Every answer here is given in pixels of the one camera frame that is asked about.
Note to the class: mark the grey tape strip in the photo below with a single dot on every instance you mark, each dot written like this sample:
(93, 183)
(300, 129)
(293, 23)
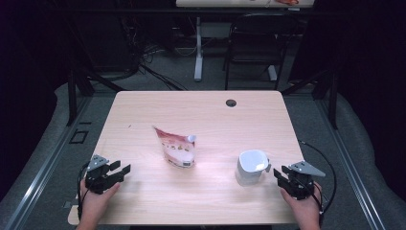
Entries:
(67, 204)

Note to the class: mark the light background desk top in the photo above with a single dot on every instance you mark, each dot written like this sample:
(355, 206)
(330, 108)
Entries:
(223, 3)

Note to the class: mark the white flip-lid container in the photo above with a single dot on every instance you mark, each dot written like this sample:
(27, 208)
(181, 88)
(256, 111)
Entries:
(250, 169)

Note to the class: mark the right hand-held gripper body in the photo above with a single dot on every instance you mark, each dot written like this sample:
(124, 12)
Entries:
(301, 185)

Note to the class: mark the short white desk foot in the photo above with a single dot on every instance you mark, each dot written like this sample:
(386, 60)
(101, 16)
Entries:
(272, 74)

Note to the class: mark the grey desk panel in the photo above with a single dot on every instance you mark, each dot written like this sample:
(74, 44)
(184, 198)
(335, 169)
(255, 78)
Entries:
(217, 30)

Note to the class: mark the tall white desk leg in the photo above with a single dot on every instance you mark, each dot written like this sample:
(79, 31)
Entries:
(198, 64)

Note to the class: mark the black metal stand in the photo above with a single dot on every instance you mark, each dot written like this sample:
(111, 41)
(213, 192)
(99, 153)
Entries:
(333, 102)
(72, 96)

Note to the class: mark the red and white spout pouch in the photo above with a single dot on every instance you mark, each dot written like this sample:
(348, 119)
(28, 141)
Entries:
(178, 153)

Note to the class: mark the aluminium floor rail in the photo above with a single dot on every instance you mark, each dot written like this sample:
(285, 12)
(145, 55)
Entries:
(351, 172)
(41, 172)

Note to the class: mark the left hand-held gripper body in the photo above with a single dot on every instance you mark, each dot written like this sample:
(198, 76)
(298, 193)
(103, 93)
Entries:
(97, 179)

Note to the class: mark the black folding chair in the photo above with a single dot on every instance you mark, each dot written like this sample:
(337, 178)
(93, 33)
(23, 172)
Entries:
(258, 48)

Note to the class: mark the person's left hand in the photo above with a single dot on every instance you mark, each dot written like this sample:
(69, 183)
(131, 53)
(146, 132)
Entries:
(92, 204)

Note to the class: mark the person's right hand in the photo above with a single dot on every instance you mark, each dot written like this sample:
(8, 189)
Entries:
(306, 211)

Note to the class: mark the orange object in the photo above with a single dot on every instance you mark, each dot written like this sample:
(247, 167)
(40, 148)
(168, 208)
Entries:
(287, 2)

